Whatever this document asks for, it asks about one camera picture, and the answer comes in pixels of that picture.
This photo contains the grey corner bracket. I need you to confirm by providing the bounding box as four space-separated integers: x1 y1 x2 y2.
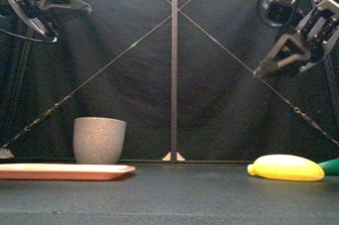
0 148 17 160

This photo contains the green toy vegetable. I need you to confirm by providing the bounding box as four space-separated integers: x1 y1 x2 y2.
317 158 339 176

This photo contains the orange flat tray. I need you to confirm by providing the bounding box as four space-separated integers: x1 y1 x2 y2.
0 163 138 181

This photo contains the thin diagonal brace rod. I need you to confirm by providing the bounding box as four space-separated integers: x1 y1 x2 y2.
0 0 229 151
133 0 339 147

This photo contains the black cable loop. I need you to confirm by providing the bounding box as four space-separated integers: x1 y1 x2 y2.
0 20 62 45

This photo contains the post foot bracket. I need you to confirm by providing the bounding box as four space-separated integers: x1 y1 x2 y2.
161 151 187 163

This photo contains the yellow toy banana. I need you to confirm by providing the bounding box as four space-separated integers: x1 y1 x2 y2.
247 154 326 182

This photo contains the vertical metal frame post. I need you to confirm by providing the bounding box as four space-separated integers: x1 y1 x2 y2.
170 0 181 163

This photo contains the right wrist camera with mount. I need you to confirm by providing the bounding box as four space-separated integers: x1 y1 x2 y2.
257 0 308 29

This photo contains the grey speckled cup bowl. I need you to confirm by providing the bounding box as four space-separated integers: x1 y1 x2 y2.
73 116 127 166

